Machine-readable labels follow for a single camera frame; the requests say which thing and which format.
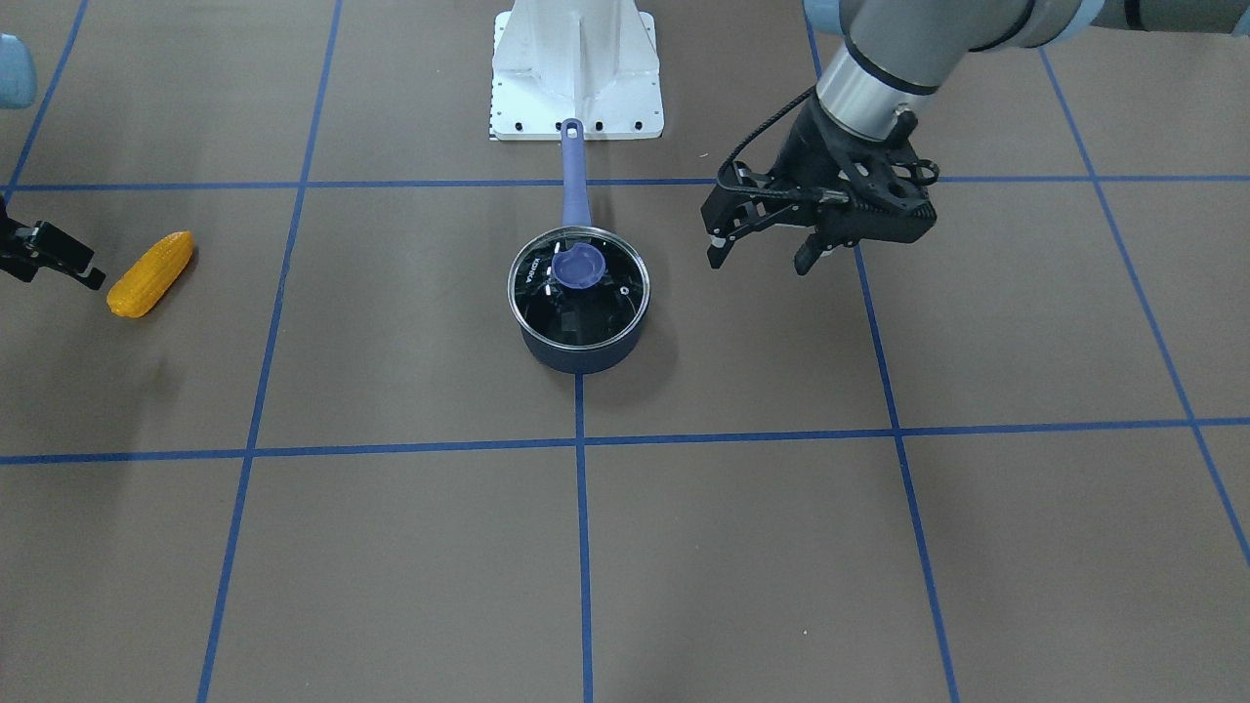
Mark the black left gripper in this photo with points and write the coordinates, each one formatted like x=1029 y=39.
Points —
x=803 y=144

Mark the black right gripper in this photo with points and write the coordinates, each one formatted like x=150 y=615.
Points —
x=39 y=246

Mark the yellow plastic corn cob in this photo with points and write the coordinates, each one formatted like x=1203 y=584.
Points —
x=143 y=286

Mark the glass lid with blue knob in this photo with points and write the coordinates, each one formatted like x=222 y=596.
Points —
x=579 y=288

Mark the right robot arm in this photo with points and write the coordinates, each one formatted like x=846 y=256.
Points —
x=18 y=90

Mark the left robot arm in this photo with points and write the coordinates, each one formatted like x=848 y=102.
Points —
x=901 y=52

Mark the brown paper table mat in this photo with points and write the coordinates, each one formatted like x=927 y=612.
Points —
x=1007 y=463

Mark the blue saucepan with handle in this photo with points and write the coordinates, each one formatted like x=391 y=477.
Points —
x=576 y=212

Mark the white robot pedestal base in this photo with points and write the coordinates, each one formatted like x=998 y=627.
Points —
x=597 y=61

